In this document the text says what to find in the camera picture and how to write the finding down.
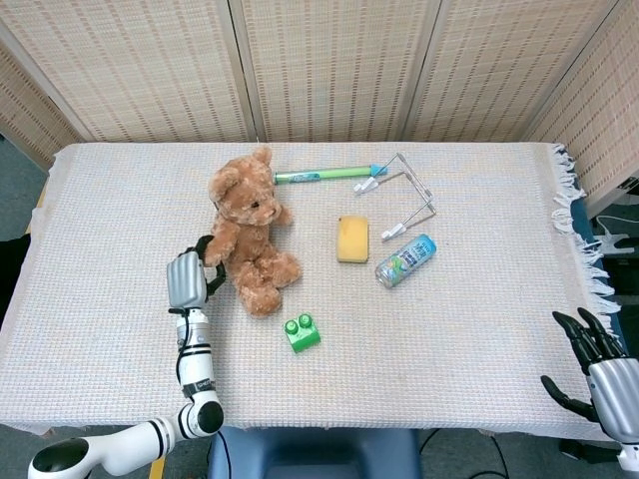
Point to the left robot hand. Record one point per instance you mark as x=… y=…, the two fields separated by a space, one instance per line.
x=187 y=280

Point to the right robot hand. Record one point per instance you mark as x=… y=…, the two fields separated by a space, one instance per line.
x=606 y=384

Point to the brown teddy bear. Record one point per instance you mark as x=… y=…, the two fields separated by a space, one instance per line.
x=254 y=234

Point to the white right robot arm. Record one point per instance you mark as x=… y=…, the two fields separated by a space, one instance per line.
x=630 y=461

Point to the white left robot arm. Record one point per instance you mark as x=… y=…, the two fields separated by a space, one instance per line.
x=192 y=379

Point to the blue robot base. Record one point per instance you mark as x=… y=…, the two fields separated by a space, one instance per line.
x=319 y=454

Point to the green toy building block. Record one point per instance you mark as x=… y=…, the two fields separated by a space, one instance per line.
x=301 y=333

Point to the yellow sponge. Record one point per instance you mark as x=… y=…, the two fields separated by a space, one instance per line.
x=353 y=238

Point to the white woven tablecloth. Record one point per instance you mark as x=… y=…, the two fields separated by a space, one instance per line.
x=349 y=374

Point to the blue green drink can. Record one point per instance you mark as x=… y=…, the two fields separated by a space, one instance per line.
x=405 y=260

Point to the beige folding screen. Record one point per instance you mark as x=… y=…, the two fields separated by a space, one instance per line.
x=319 y=70

